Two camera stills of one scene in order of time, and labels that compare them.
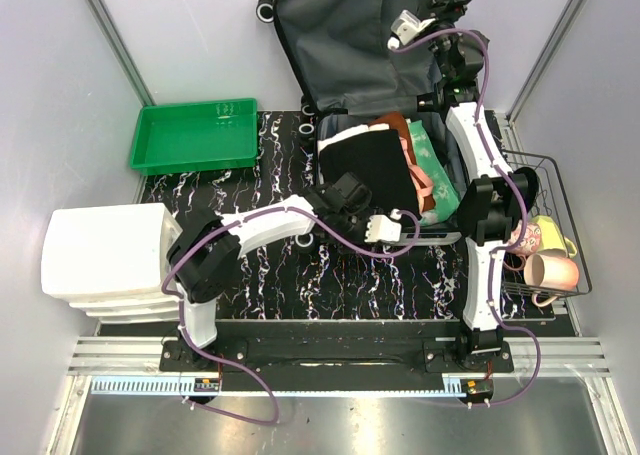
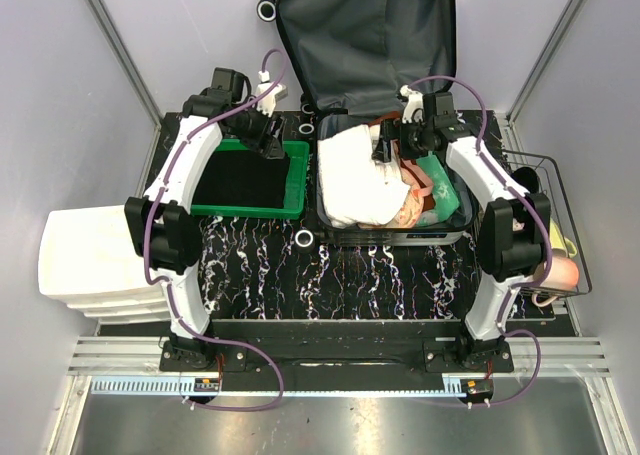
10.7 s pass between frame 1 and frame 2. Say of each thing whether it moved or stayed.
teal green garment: stayed
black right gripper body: moved
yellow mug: stayed
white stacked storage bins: stayed
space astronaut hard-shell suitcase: stayed
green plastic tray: moved
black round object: stayed
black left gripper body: moved
